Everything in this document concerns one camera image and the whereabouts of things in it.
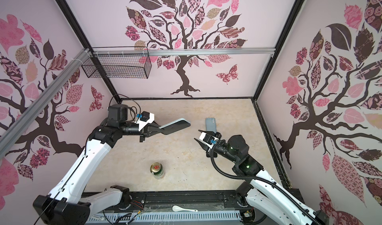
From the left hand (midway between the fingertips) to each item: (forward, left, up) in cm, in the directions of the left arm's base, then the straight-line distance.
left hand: (161, 130), depth 67 cm
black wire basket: (+72, +49, -12) cm, 88 cm away
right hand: (-1, -17, +1) cm, 17 cm away
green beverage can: (-11, +4, -20) cm, 23 cm away
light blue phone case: (+26, -27, -30) cm, 48 cm away
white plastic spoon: (-27, -6, -28) cm, 39 cm away
